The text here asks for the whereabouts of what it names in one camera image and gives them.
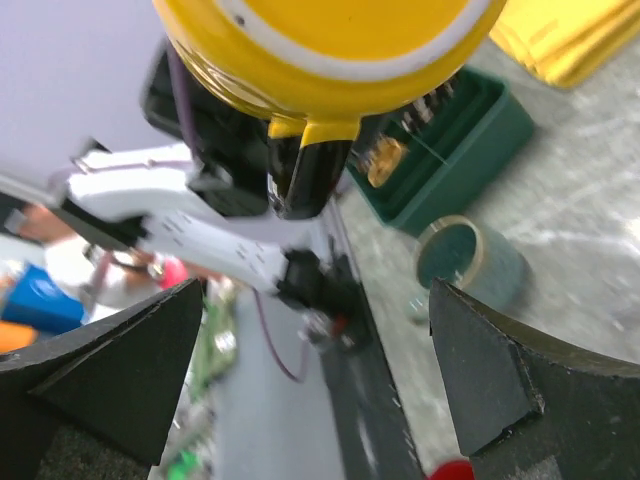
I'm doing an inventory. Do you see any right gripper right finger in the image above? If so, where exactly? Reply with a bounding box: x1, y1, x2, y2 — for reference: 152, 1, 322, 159
429, 280, 639, 479

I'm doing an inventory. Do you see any grey-green glazed mug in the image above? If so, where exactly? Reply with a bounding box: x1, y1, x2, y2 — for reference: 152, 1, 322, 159
414, 215, 526, 310

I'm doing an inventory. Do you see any yellow mug black handle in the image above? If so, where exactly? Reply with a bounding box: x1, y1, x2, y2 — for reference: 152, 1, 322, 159
154, 0, 504, 220

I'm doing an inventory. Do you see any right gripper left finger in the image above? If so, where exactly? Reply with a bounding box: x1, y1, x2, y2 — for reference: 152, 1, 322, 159
1, 280, 202, 479

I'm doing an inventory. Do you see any yellow folded cloth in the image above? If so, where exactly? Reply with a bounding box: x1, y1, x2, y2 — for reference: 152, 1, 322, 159
490, 0, 639, 89

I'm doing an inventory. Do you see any green compartment tray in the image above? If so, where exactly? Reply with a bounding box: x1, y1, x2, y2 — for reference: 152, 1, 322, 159
347, 67, 534, 237

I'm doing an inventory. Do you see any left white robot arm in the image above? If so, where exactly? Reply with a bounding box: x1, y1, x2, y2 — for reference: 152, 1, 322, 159
52, 46, 372, 352

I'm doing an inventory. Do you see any black front base bar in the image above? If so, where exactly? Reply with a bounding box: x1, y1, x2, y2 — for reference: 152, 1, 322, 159
319, 199, 426, 480

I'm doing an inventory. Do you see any red mug black handle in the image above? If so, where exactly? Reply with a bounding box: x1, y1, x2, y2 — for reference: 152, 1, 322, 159
425, 459, 475, 480

